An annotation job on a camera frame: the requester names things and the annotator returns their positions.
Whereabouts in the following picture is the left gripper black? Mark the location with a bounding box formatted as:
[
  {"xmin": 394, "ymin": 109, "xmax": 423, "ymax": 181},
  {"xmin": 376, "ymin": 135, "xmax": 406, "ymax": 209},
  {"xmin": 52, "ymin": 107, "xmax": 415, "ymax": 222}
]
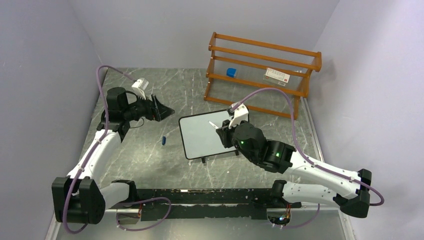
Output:
[{"xmin": 122, "ymin": 91, "xmax": 174, "ymax": 122}]

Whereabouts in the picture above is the white blue marker pen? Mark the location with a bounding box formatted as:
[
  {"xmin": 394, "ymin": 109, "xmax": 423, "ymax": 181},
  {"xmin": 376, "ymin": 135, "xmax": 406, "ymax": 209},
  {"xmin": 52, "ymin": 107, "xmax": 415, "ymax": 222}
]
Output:
[{"xmin": 208, "ymin": 121, "xmax": 220, "ymax": 130}]

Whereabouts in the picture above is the small whiteboard black frame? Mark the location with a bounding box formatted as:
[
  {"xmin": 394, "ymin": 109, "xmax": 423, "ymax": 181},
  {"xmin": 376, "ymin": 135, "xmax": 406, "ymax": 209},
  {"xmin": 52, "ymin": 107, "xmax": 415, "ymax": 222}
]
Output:
[{"xmin": 178, "ymin": 109, "xmax": 239, "ymax": 163}]

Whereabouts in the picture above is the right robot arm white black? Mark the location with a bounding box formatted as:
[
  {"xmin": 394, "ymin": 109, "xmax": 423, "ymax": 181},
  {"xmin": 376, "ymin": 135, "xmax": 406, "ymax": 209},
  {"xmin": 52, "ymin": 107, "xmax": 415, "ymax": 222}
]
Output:
[{"xmin": 215, "ymin": 120, "xmax": 372, "ymax": 218}]

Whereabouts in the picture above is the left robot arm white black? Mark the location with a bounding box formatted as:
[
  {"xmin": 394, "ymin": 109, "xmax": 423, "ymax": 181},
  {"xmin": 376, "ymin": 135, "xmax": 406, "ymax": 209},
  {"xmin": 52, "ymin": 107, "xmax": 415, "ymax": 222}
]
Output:
[{"xmin": 51, "ymin": 87, "xmax": 175, "ymax": 225}]

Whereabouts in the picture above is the blue eraser on shelf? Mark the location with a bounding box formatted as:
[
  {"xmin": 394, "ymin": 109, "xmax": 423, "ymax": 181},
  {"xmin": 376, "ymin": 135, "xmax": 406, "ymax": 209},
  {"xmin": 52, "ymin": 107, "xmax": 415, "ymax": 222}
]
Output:
[{"xmin": 226, "ymin": 67, "xmax": 238, "ymax": 78}]

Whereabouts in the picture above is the orange wooden shelf rack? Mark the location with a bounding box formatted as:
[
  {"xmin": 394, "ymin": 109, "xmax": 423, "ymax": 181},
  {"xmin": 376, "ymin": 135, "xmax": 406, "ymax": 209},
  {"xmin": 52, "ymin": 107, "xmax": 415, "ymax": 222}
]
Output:
[{"xmin": 203, "ymin": 32, "xmax": 323, "ymax": 117}]

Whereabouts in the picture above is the white red box on shelf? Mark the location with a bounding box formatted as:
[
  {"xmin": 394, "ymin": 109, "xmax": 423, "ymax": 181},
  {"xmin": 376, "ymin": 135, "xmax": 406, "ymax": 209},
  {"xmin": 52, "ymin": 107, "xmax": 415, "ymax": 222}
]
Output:
[{"xmin": 263, "ymin": 67, "xmax": 291, "ymax": 87}]

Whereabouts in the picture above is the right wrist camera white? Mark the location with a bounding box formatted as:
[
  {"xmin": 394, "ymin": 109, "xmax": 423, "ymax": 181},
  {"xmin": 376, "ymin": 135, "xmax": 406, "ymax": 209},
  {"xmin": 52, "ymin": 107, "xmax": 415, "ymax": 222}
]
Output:
[{"xmin": 228, "ymin": 102, "xmax": 249, "ymax": 129}]

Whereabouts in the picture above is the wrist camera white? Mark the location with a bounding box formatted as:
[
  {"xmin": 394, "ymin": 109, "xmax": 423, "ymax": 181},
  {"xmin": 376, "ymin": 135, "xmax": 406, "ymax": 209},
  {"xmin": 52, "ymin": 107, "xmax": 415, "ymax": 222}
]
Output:
[
  {"xmin": 228, "ymin": 102, "xmax": 249, "ymax": 129},
  {"xmin": 131, "ymin": 77, "xmax": 149, "ymax": 100}
]

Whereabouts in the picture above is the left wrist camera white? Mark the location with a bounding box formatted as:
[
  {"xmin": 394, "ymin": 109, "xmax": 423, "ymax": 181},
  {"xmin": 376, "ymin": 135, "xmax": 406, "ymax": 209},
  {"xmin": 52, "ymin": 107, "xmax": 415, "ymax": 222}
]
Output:
[{"xmin": 131, "ymin": 77, "xmax": 149, "ymax": 100}]

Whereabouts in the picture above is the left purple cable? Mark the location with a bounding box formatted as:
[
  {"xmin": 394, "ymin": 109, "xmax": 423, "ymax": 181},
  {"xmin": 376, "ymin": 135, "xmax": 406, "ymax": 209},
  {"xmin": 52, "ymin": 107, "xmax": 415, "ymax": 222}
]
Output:
[{"xmin": 61, "ymin": 64, "xmax": 172, "ymax": 235}]

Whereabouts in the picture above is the purple cable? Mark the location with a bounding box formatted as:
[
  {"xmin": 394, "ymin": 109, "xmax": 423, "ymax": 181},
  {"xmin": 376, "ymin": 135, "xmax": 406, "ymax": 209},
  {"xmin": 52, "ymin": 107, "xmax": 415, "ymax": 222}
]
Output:
[
  {"xmin": 230, "ymin": 87, "xmax": 385, "ymax": 229},
  {"xmin": 61, "ymin": 64, "xmax": 172, "ymax": 235}
]

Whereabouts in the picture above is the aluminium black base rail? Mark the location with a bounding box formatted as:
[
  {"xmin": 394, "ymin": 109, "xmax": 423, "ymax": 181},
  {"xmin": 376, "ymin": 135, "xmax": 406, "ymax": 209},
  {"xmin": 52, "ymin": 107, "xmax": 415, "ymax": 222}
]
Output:
[{"xmin": 45, "ymin": 188, "xmax": 357, "ymax": 240}]

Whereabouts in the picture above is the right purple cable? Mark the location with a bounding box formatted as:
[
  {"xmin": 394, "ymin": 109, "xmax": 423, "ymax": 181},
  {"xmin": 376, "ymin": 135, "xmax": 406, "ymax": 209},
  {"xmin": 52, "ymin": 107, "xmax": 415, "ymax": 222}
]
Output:
[{"xmin": 230, "ymin": 87, "xmax": 385, "ymax": 229}]

